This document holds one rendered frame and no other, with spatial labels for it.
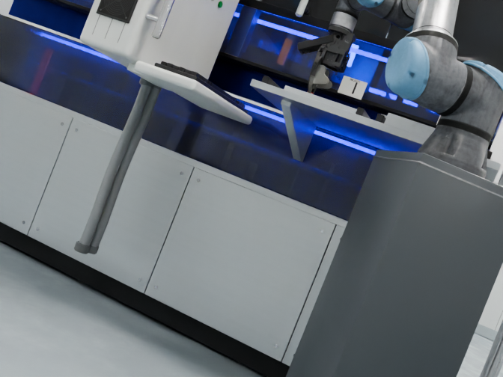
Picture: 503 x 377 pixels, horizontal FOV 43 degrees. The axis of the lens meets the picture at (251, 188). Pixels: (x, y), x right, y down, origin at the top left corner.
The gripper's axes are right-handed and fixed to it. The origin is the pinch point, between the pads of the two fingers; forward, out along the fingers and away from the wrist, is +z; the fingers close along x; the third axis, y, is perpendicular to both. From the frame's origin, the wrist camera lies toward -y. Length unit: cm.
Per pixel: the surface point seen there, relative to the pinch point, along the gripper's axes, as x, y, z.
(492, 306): 480, 101, 67
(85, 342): -24, -27, 93
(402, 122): -16.8, 32.5, 3.0
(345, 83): 20.5, 4.3, -9.0
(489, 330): 478, 108, 90
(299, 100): -19.6, 4.5, 6.8
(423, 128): -16.9, 38.1, 2.8
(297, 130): 1.8, 0.6, 12.8
